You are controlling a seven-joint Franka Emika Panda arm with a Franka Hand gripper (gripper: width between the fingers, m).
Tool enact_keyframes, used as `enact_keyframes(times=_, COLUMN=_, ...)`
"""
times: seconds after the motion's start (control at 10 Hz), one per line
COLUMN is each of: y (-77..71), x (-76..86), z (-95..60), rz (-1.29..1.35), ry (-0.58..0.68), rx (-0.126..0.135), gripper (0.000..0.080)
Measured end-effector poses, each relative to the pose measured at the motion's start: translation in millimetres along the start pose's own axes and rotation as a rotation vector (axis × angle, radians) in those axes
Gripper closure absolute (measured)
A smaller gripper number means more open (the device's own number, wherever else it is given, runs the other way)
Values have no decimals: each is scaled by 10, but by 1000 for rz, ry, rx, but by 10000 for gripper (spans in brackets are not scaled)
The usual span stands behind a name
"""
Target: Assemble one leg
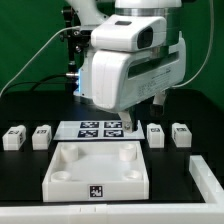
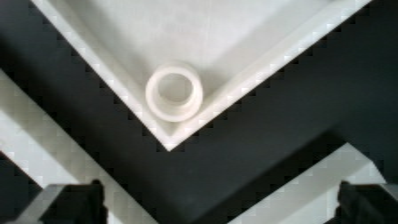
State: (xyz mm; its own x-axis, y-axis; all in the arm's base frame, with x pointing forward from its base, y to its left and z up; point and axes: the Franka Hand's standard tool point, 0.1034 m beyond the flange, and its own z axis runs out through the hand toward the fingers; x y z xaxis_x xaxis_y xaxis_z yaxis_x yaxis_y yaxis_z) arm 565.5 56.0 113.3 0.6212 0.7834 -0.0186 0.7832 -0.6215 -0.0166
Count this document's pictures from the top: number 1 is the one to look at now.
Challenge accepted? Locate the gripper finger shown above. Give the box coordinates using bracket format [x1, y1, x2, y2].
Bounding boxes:
[149, 90, 168, 118]
[118, 110, 137, 133]

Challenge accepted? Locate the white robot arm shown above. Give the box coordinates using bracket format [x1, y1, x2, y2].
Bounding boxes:
[66, 0, 186, 133]

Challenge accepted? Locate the black camera on stand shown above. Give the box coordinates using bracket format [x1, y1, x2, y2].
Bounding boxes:
[59, 6, 93, 79]

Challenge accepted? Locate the white cable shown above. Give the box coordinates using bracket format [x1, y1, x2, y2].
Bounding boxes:
[0, 25, 82, 98]

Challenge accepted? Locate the black cable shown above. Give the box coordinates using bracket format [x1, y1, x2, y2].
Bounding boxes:
[0, 74, 73, 98]

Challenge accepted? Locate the white obstacle fence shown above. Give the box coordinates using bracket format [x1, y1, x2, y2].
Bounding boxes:
[0, 155, 224, 224]

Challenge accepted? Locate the white marker base plate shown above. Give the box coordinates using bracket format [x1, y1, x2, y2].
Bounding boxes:
[54, 120, 144, 141]

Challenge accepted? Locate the white square tabletop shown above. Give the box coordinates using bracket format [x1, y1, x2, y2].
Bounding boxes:
[42, 141, 149, 202]

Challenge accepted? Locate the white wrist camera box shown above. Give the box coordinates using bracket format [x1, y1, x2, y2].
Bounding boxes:
[91, 15, 167, 52]

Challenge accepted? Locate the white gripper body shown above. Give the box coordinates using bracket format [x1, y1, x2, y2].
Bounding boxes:
[92, 33, 186, 113]

